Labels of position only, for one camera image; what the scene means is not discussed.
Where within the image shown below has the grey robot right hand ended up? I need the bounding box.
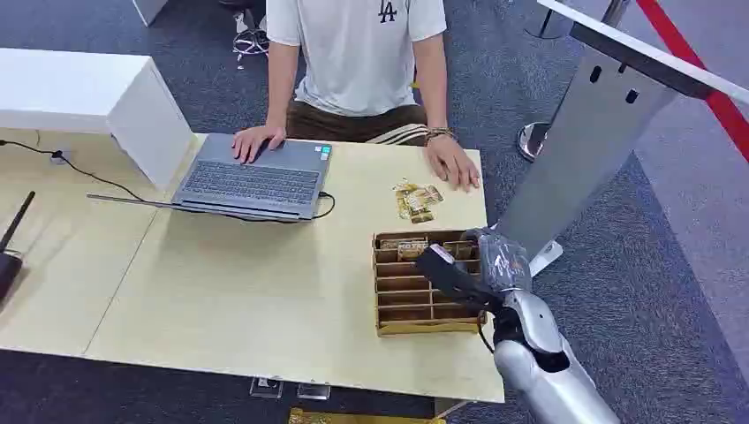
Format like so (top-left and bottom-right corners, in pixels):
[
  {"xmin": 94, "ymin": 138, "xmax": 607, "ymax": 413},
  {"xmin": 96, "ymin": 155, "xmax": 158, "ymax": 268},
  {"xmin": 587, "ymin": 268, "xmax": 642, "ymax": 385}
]
[{"xmin": 414, "ymin": 227, "xmax": 533, "ymax": 311}]

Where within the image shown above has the person's left hand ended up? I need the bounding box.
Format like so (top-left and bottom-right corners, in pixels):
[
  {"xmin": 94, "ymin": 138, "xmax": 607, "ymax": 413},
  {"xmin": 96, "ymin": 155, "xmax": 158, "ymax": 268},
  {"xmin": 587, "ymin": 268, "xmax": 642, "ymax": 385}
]
[{"xmin": 424, "ymin": 134, "xmax": 482, "ymax": 193}]

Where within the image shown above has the person's right hand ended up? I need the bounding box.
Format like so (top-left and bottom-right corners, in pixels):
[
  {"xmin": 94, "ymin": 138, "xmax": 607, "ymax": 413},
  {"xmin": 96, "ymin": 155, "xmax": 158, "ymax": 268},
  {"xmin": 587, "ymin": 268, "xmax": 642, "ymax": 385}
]
[{"xmin": 231, "ymin": 124, "xmax": 289, "ymax": 165}]

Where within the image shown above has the grey laptop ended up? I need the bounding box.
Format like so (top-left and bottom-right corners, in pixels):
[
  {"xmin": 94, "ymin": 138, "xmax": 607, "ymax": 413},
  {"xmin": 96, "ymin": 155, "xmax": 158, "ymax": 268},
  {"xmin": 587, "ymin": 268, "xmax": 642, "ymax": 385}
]
[{"xmin": 87, "ymin": 132, "xmax": 334, "ymax": 223}]

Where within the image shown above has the chrome stanchion base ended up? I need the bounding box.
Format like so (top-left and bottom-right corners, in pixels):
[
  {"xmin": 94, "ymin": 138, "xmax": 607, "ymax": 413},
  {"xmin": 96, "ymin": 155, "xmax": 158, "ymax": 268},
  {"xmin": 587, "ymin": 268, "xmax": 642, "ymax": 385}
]
[{"xmin": 516, "ymin": 121, "xmax": 555, "ymax": 163}]

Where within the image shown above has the wooden card box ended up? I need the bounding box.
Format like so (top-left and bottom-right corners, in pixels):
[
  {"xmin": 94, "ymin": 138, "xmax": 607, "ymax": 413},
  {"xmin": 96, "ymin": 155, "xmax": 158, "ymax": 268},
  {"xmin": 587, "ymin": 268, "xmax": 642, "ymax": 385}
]
[{"xmin": 372, "ymin": 229, "xmax": 488, "ymax": 338}]

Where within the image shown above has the chrome chair base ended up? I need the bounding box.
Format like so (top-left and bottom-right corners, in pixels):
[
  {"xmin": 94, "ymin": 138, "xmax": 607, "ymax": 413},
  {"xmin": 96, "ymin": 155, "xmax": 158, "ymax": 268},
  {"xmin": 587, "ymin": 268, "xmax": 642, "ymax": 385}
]
[{"xmin": 231, "ymin": 8, "xmax": 271, "ymax": 71}]

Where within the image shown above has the person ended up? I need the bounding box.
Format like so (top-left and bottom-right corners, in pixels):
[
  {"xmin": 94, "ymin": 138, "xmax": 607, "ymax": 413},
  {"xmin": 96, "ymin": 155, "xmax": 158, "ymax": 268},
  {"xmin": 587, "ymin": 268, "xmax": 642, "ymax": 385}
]
[{"xmin": 231, "ymin": 0, "xmax": 482, "ymax": 193}]

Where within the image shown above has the grey metal table stand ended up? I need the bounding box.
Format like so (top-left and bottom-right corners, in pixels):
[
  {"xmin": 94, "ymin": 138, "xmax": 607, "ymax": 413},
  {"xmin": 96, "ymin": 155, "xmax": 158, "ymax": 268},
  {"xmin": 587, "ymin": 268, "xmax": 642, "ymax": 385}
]
[{"xmin": 494, "ymin": 0, "xmax": 749, "ymax": 277}]

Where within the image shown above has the pale desk leg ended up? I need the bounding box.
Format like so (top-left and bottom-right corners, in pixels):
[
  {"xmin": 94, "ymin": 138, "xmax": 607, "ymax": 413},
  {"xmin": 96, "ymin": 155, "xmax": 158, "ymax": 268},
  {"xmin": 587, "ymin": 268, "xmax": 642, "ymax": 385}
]
[{"xmin": 433, "ymin": 398, "xmax": 470, "ymax": 420}]

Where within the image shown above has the white furniture corner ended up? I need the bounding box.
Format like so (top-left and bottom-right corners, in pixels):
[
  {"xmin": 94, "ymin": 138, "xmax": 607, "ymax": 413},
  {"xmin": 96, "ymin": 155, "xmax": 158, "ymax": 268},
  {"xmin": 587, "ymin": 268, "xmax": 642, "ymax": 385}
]
[{"xmin": 131, "ymin": 0, "xmax": 170, "ymax": 28}]

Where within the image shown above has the white cabinet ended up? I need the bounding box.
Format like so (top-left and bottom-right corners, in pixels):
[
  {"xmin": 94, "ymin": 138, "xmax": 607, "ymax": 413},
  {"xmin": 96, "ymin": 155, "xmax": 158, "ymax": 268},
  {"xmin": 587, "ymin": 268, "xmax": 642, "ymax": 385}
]
[{"xmin": 0, "ymin": 48, "xmax": 196, "ymax": 192}]

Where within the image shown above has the yellow patterned sheet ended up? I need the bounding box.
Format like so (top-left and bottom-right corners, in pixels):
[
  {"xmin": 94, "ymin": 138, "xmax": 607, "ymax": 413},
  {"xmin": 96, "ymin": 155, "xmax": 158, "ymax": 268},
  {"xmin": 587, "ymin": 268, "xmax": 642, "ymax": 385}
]
[{"xmin": 287, "ymin": 406, "xmax": 448, "ymax": 424}]

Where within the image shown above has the red barrier belt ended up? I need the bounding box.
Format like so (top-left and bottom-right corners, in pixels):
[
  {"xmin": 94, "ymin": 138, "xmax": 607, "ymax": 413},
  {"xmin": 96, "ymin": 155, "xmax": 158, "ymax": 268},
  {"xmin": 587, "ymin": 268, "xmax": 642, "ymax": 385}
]
[{"xmin": 636, "ymin": 0, "xmax": 749, "ymax": 163}]

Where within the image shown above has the black router with antenna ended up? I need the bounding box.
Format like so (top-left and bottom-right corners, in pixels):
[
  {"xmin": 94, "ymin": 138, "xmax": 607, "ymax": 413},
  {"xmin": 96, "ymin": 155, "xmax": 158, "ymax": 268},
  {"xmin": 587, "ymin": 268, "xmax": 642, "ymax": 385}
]
[{"xmin": 0, "ymin": 190, "xmax": 37, "ymax": 303}]

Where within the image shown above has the beaded bracelet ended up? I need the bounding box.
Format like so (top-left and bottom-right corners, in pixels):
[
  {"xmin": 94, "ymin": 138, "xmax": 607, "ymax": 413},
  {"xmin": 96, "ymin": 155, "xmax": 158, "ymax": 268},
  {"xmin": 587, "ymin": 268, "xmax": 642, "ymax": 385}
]
[{"xmin": 423, "ymin": 126, "xmax": 458, "ymax": 145}]

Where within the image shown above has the black laptop cable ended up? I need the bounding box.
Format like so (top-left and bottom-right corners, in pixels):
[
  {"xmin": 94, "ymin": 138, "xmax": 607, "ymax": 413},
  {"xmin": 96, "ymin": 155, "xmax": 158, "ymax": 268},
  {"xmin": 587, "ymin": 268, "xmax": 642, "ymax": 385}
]
[{"xmin": 222, "ymin": 190, "xmax": 337, "ymax": 223}]

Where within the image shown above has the thin black cable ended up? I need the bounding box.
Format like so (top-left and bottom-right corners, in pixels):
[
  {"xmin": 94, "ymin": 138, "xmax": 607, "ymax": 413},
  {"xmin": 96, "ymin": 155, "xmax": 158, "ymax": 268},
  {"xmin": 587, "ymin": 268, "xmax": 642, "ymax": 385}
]
[{"xmin": 0, "ymin": 138, "xmax": 145, "ymax": 204}]

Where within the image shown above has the clear acrylic bracket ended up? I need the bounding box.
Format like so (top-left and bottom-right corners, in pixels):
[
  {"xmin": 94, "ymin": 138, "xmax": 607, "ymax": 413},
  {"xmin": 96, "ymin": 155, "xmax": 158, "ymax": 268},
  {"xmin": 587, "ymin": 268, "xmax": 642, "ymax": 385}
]
[
  {"xmin": 296, "ymin": 382, "xmax": 332, "ymax": 402},
  {"xmin": 249, "ymin": 377, "xmax": 285, "ymax": 401}
]

